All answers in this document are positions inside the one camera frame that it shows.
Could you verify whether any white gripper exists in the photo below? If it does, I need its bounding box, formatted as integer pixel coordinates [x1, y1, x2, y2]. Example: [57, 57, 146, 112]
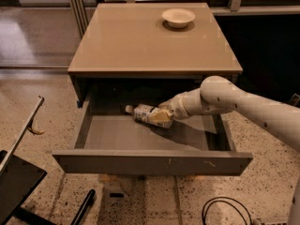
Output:
[148, 93, 190, 126]

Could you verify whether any plastic bottle with label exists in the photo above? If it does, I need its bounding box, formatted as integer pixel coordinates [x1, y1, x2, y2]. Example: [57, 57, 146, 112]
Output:
[125, 104, 171, 128]

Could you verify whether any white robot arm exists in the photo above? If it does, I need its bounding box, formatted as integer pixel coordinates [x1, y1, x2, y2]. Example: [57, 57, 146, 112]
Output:
[151, 76, 300, 152]

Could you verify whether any open grey top drawer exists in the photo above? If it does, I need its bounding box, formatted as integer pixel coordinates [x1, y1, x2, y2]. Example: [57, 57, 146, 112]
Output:
[52, 94, 253, 175]

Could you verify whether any grey cabinet with glossy top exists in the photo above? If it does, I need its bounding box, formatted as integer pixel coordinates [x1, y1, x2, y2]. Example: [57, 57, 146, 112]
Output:
[68, 3, 243, 103]

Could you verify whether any white ceramic bowl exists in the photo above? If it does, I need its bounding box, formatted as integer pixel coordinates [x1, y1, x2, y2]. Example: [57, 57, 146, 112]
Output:
[162, 8, 195, 29]

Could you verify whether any black rod on floor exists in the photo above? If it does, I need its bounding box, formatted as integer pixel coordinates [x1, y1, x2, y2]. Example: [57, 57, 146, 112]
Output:
[70, 189, 96, 225]

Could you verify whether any black cable loop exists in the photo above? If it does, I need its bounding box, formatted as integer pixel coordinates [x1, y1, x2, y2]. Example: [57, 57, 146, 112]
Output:
[201, 196, 253, 225]

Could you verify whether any yellow hook on frame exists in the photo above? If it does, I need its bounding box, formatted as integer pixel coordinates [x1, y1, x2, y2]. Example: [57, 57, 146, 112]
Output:
[27, 120, 44, 135]

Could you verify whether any dark metal frame panel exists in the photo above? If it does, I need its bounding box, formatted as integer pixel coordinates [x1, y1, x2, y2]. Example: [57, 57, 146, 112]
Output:
[0, 96, 47, 225]

